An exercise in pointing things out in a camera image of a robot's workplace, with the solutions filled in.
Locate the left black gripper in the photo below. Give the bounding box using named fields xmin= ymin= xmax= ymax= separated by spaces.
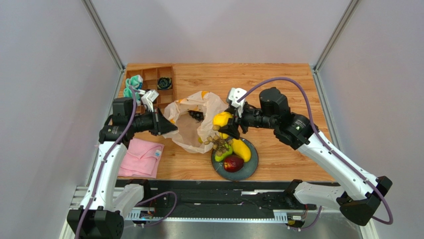
xmin=128 ymin=107 xmax=177 ymax=136

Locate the yellow fake pear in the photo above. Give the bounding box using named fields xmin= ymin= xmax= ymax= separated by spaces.
xmin=212 ymin=112 xmax=233 ymax=131

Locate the yellow fake mango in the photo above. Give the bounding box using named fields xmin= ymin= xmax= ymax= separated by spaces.
xmin=231 ymin=139 xmax=251 ymax=163

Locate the banana print plastic bag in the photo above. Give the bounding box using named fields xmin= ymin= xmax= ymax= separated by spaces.
xmin=163 ymin=91 xmax=227 ymax=154

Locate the green fake pear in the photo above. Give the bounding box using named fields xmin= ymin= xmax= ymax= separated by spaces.
xmin=213 ymin=146 xmax=233 ymax=162

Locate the red fake apple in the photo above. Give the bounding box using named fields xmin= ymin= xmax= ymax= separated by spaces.
xmin=223 ymin=155 xmax=244 ymax=173

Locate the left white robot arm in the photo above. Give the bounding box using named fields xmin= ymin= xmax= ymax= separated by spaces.
xmin=67 ymin=97 xmax=177 ymax=239

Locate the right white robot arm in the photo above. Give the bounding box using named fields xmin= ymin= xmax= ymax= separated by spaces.
xmin=220 ymin=87 xmax=393 ymax=226

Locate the pink folded cloth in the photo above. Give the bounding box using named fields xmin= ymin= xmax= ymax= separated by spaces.
xmin=118 ymin=138 xmax=164 ymax=179

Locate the dark grey round plate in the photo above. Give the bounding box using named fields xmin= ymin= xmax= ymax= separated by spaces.
xmin=211 ymin=138 xmax=259 ymax=181

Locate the dark green rolled sock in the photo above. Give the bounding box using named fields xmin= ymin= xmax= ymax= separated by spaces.
xmin=157 ymin=77 xmax=172 ymax=90

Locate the teal rolled sock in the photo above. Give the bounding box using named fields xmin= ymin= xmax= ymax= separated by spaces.
xmin=123 ymin=75 xmax=143 ymax=100

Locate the wooden compartment tray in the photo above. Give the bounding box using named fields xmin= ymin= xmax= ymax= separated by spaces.
xmin=124 ymin=65 xmax=176 ymax=113

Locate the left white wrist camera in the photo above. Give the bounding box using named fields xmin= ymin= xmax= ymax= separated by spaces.
xmin=139 ymin=90 xmax=159 ymax=112

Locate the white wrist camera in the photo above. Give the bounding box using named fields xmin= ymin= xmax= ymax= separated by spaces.
xmin=226 ymin=88 xmax=247 ymax=117
xmin=139 ymin=90 xmax=159 ymax=112

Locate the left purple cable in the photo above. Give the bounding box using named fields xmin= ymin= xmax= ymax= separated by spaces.
xmin=74 ymin=86 xmax=178 ymax=239

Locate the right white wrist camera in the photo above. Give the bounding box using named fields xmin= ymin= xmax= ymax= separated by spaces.
xmin=226 ymin=88 xmax=247 ymax=117

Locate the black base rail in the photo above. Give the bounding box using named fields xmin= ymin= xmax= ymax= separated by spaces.
xmin=127 ymin=180 xmax=317 ymax=224

